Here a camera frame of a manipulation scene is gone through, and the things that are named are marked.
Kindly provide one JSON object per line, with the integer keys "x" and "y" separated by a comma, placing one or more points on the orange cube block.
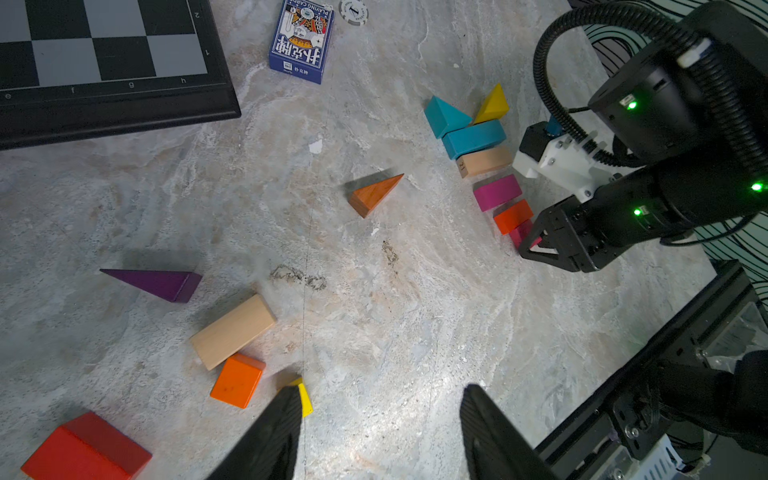
{"x": 238, "y": 380}

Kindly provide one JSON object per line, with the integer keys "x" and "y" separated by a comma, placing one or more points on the pink cube block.
{"x": 519, "y": 234}

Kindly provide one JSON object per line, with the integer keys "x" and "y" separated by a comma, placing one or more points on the yellow cube block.
{"x": 307, "y": 407}

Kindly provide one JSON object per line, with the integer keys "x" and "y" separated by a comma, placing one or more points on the blue playing card box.
{"x": 300, "y": 41}

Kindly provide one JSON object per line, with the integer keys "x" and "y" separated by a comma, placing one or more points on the red rectangular block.
{"x": 87, "y": 447}

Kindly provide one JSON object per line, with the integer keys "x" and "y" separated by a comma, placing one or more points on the magenta long block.
{"x": 497, "y": 192}

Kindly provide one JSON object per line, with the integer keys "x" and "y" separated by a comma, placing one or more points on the white poker chip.
{"x": 354, "y": 12}

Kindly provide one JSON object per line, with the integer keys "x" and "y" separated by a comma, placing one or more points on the natural wood long block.
{"x": 484, "y": 161}

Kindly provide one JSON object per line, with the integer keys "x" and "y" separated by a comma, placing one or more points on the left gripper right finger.
{"x": 494, "y": 449}

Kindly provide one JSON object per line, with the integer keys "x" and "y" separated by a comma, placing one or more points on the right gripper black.
{"x": 586, "y": 237}

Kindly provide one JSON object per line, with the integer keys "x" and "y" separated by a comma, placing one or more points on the purple triangle block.
{"x": 171, "y": 286}

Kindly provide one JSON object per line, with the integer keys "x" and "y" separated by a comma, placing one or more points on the teal triangle block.
{"x": 443, "y": 118}

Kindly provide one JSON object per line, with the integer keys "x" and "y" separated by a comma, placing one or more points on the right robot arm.
{"x": 689, "y": 119}

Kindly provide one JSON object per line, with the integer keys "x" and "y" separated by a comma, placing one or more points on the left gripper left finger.
{"x": 269, "y": 448}

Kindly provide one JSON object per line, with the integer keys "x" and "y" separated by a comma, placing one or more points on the teal long block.
{"x": 474, "y": 138}

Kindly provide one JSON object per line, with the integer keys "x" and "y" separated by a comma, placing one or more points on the black grey chessboard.
{"x": 73, "y": 70}

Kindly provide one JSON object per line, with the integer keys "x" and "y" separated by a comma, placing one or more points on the orange rectangular block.
{"x": 513, "y": 217}

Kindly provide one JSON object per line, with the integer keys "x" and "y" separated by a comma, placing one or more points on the orange triangle block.
{"x": 364, "y": 200}

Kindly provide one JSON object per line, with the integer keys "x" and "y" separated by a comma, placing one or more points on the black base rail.
{"x": 706, "y": 366}

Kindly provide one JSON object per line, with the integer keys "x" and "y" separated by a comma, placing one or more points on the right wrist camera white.
{"x": 562, "y": 160}

